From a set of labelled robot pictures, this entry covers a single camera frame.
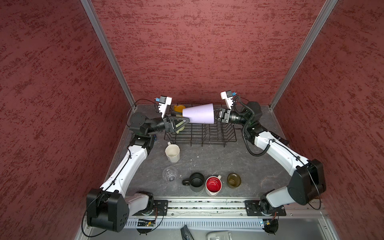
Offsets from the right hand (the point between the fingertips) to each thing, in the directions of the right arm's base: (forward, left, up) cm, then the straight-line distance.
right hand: (205, 116), depth 65 cm
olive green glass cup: (-17, -17, -37) cm, 44 cm away
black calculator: (+7, -56, -36) cm, 67 cm away
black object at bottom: (-40, +10, -36) cm, 55 cm away
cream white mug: (0, +19, -33) cm, 38 cm away
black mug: (-17, +5, -37) cm, 41 cm away
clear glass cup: (-12, +20, -37) cm, 44 cm away
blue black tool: (+14, +33, -35) cm, 50 cm away
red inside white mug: (-19, -5, -37) cm, 42 cm away
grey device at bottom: (-41, -5, -35) cm, 54 cm away
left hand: (-4, +7, +1) cm, 8 cm away
